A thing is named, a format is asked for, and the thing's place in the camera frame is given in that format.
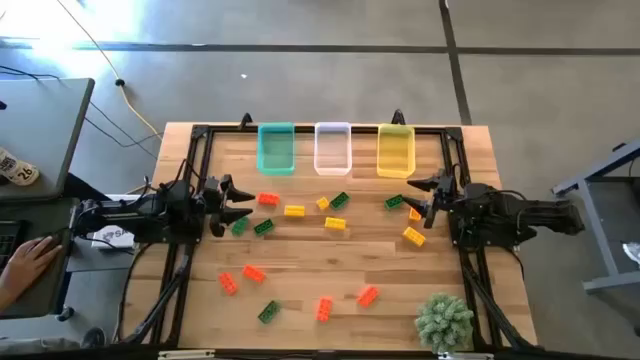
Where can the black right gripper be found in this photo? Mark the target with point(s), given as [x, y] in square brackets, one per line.
[445, 192]

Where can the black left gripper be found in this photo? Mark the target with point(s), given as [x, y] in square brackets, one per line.
[212, 205]

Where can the green toy brick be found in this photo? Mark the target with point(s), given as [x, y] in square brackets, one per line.
[240, 226]
[263, 227]
[394, 202]
[340, 201]
[269, 312]

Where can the small yellow toy brick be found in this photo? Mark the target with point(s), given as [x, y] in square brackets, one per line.
[323, 203]
[414, 215]

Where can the orange toy brick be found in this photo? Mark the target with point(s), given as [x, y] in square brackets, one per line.
[368, 296]
[268, 199]
[228, 283]
[254, 273]
[324, 309]

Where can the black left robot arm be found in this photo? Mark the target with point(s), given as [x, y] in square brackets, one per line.
[150, 212]

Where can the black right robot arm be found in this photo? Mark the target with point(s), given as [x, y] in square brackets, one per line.
[500, 207]

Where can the yellow plastic bin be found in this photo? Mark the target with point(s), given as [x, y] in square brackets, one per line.
[396, 150]

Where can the teal plastic bin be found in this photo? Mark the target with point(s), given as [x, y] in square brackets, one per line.
[275, 150]

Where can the clear plastic bin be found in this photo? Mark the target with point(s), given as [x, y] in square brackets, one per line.
[332, 150]

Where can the white cardboard box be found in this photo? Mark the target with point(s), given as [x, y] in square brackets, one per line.
[112, 237]

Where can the pale green artificial plant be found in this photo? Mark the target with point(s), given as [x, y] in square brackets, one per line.
[444, 322]

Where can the grey metal table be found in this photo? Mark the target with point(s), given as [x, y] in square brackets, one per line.
[600, 235]

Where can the dark desk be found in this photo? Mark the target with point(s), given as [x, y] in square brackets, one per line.
[50, 220]

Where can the person's shoe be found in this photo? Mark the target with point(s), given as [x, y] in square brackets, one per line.
[94, 338]

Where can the black caster wheel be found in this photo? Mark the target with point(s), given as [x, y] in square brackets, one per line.
[65, 313]

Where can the grey desk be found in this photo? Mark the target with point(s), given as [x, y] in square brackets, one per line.
[40, 125]

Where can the person's hand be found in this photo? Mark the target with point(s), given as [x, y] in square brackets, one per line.
[30, 262]

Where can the white sticker-covered item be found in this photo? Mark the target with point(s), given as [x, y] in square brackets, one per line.
[20, 172]

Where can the black keyboard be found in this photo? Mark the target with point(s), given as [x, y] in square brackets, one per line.
[7, 245]

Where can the black aluminium table frame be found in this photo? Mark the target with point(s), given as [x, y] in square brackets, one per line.
[304, 129]

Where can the silver metal bracket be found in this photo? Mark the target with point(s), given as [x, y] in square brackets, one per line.
[465, 356]
[185, 354]

